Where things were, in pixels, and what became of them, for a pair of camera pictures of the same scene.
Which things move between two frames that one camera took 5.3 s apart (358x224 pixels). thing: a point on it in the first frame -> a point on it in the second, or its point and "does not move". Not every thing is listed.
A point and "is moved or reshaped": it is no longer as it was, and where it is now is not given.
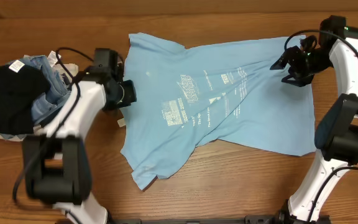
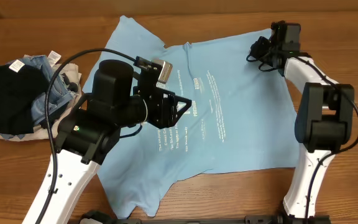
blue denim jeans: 43,106 does not move
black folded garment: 7,94 does not move
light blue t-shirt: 225,91 is moved or reshaped
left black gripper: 132,97 -> 165,107
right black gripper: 293,66 -> 270,50
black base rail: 247,219 does not move
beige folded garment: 70,70 does not move
